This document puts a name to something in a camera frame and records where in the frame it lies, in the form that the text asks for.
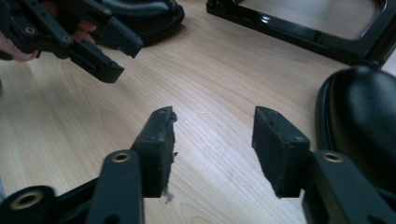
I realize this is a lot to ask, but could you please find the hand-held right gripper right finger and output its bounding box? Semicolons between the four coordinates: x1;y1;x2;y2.
251;105;313;199

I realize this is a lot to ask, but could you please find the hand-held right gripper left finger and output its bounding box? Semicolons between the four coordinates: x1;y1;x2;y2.
130;105;178;199

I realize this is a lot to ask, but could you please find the black leather shoe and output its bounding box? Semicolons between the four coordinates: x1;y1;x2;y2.
101;0;185;48
314;64;396;213

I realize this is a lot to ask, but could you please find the black shoe rack red top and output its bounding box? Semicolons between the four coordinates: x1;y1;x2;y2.
205;0;396;67

